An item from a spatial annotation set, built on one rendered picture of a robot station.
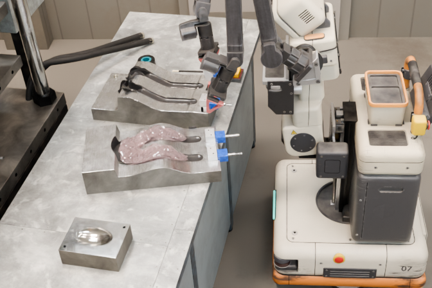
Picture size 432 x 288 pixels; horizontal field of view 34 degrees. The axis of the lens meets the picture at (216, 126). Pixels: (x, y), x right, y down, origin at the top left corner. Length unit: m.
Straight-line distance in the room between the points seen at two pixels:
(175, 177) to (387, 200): 0.87
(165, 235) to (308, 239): 0.86
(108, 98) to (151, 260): 0.86
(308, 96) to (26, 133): 1.17
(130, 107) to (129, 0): 2.06
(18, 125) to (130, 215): 0.77
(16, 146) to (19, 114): 0.22
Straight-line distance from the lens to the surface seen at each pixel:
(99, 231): 2.40
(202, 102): 2.78
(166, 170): 2.53
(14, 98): 3.22
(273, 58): 2.42
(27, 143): 2.94
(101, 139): 2.67
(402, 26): 4.88
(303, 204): 3.22
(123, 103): 2.84
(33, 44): 2.97
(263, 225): 3.51
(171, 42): 3.37
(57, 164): 2.78
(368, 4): 4.77
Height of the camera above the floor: 2.58
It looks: 39 degrees down
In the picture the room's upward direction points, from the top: 4 degrees counter-clockwise
